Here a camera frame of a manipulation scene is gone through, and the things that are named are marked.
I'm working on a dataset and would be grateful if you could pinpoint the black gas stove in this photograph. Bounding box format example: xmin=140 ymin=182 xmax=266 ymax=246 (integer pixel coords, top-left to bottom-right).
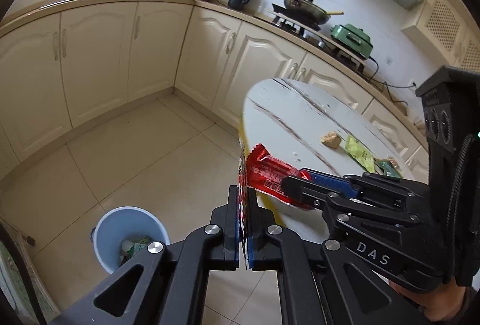
xmin=255 ymin=10 xmax=366 ymax=72

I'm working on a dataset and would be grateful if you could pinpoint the black wok with lid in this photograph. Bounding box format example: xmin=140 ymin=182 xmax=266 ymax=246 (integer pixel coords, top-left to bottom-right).
xmin=279 ymin=0 xmax=344 ymax=26

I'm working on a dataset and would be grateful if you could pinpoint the red patterned packet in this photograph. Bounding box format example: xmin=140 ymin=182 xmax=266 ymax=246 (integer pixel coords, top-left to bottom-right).
xmin=237 ymin=134 xmax=251 ymax=269

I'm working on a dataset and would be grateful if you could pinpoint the green electric cooking pot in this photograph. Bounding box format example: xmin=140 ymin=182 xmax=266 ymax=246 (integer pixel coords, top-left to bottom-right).
xmin=330 ymin=24 xmax=372 ymax=59

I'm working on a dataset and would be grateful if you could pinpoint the green packet with white print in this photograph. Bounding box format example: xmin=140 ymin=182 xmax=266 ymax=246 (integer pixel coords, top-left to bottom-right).
xmin=133 ymin=236 xmax=154 ymax=256

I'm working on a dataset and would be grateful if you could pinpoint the dark green small packet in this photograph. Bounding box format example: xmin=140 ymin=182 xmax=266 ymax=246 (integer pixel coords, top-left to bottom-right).
xmin=375 ymin=157 xmax=403 ymax=180

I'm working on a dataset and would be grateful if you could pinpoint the person's right hand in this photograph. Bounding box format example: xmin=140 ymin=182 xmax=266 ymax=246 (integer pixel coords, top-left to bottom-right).
xmin=388 ymin=278 xmax=466 ymax=323

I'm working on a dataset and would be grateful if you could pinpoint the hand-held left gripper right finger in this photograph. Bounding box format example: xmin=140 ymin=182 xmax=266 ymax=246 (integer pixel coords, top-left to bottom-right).
xmin=247 ymin=189 xmax=430 ymax=325

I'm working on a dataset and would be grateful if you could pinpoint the blue plastic waste bin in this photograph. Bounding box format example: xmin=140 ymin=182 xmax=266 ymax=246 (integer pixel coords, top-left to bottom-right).
xmin=92 ymin=207 xmax=170 ymax=275

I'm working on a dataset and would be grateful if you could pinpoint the wide cream lattice cabinet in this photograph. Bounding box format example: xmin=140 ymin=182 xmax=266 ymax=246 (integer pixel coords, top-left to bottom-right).
xmin=401 ymin=0 xmax=480 ymax=65

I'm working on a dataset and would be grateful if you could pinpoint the light green snack packet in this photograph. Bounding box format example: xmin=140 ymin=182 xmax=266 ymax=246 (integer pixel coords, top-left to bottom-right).
xmin=344 ymin=135 xmax=376 ymax=173

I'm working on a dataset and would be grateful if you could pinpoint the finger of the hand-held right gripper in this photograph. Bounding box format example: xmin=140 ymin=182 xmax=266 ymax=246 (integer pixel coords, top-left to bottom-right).
xmin=302 ymin=168 xmax=430 ymax=213
xmin=281 ymin=176 xmax=447 ymax=290

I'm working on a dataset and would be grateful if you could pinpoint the green glass door cabinet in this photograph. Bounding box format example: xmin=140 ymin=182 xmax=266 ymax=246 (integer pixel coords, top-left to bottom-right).
xmin=0 ymin=220 xmax=57 ymax=325

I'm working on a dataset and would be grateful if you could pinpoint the round marble side table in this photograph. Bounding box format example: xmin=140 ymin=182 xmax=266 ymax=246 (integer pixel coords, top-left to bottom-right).
xmin=238 ymin=77 xmax=430 ymax=221

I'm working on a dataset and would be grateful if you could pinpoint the black power cable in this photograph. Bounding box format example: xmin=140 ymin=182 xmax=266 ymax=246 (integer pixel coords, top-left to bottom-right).
xmin=365 ymin=57 xmax=417 ymax=112

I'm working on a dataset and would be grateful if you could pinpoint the white metal leg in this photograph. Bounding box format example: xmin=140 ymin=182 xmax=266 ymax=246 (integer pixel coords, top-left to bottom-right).
xmin=0 ymin=218 xmax=36 ymax=247

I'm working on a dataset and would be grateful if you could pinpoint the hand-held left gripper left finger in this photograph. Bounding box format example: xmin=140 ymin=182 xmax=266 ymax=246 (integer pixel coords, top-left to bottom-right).
xmin=47 ymin=184 xmax=241 ymax=325

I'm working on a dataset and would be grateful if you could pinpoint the red snack wrapper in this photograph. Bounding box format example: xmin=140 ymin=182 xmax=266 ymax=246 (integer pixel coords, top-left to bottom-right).
xmin=245 ymin=143 xmax=314 ymax=211

